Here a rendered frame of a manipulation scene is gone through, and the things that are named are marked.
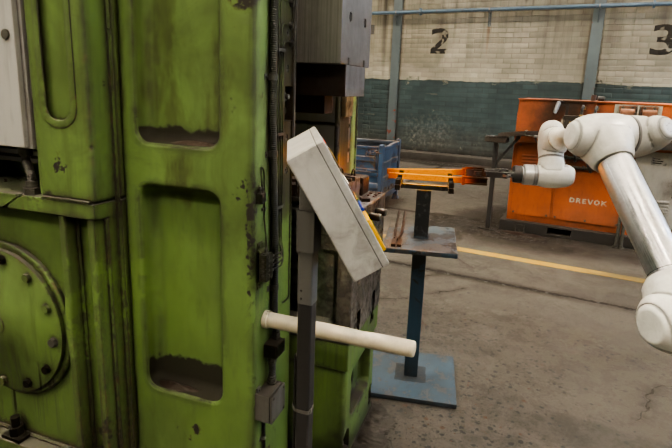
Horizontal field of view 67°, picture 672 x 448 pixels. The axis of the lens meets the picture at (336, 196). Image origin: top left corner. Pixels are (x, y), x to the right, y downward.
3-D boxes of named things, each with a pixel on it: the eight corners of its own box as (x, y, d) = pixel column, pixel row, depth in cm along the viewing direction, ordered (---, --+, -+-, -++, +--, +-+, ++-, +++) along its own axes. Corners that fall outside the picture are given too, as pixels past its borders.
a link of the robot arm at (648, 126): (640, 125, 173) (604, 124, 171) (683, 106, 155) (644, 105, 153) (646, 162, 171) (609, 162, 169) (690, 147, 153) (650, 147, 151)
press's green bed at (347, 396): (372, 407, 211) (378, 302, 201) (343, 468, 177) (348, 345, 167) (254, 377, 229) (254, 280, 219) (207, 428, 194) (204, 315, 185)
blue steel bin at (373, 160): (399, 198, 614) (403, 138, 599) (380, 212, 542) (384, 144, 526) (309, 187, 656) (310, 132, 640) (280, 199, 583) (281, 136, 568)
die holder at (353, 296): (379, 302, 201) (385, 192, 192) (349, 346, 166) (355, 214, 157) (254, 279, 219) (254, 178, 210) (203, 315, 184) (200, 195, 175)
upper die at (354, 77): (363, 96, 173) (365, 67, 171) (345, 96, 154) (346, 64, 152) (254, 91, 186) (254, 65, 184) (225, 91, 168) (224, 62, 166)
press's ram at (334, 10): (375, 69, 183) (382, -50, 175) (340, 63, 148) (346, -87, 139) (271, 66, 197) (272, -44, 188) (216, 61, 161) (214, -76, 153)
